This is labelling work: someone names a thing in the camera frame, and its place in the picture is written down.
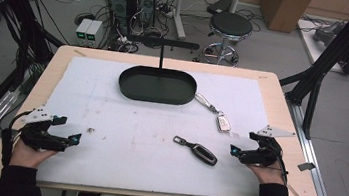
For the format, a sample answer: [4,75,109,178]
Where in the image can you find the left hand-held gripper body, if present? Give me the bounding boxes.
[16,102,73,155]

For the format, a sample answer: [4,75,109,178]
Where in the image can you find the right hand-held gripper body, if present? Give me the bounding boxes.
[237,121,298,171]

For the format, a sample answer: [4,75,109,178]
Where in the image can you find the person's right hand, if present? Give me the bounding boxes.
[245,159,288,188]

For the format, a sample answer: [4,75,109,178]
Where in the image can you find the person's left hand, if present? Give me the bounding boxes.
[8,138,59,172]

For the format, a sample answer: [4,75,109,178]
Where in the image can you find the black car key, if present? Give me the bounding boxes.
[170,134,222,168]

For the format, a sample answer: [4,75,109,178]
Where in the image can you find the silver car key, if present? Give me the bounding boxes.
[190,91,236,135]

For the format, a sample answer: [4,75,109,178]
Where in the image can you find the grey tape piece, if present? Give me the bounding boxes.
[297,161,317,174]

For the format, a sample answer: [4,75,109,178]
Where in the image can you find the beige tape strip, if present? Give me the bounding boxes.
[285,183,309,196]

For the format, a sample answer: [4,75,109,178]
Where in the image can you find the white power supply box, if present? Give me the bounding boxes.
[83,19,104,49]
[73,17,94,47]

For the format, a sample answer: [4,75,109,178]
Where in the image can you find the black oval tray stand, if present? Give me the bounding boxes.
[115,32,203,109]

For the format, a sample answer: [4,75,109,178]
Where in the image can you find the white floor board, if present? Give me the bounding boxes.
[291,17,349,77]

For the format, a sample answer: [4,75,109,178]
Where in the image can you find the black round stool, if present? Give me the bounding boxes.
[201,8,256,70]

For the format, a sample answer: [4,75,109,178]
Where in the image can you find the wooden cabinet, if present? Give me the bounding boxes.
[257,0,315,36]

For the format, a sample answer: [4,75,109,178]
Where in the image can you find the large black computer tower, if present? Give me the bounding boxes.
[103,0,139,38]

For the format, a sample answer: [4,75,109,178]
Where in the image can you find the black flat bag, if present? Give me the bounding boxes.
[205,0,234,17]

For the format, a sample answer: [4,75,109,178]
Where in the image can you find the white desk leg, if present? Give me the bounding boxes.
[169,0,192,42]

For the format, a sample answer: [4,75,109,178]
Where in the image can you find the slim black computer tower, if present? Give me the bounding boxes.
[134,0,158,30]

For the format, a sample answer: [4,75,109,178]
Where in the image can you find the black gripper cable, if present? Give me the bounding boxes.
[268,145,293,186]
[0,107,33,169]

